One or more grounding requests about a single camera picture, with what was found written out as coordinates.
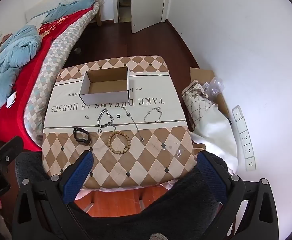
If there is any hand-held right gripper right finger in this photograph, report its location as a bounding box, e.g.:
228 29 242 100
197 151 279 240

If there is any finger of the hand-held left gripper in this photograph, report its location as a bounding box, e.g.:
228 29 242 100
0 136 24 170

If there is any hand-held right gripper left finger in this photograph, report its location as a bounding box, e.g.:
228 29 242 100
11 150 94 240

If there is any black bracelet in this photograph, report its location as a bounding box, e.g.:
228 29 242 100
73 127 90 145

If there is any wooden bead bracelet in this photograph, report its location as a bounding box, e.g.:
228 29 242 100
108 131 131 154

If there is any silver chain bracelet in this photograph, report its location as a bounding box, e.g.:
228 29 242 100
97 108 115 128

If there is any silver pendant necklace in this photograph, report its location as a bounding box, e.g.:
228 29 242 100
121 106 145 142

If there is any thin silver bracelet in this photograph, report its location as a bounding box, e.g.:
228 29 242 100
143 107 163 123

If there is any cardboard box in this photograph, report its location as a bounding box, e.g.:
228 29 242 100
79 67 130 105

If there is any white paper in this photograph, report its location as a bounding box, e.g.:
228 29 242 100
6 91 17 108

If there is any white power strip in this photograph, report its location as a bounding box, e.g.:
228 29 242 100
232 105 257 172

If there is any table with checkered cloth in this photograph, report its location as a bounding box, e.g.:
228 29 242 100
42 55 198 190

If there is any bed with red blanket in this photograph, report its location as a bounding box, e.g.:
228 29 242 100
0 7 94 153

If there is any floral quilted cloth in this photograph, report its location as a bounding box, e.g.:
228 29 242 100
181 79 212 131

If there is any bubble wrap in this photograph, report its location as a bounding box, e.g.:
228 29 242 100
203 77 225 103

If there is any light blue quilt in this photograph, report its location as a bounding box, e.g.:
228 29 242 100
0 25 42 130

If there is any flat cardboard sheet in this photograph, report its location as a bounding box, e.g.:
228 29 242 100
190 67 232 120

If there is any checkered bed sheet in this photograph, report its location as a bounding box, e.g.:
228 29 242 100
24 2 100 143

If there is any white pillow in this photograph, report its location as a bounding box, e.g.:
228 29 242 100
26 12 50 28

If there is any blue blanket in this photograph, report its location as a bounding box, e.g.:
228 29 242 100
31 0 98 28

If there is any white door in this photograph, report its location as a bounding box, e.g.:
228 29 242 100
131 0 168 34

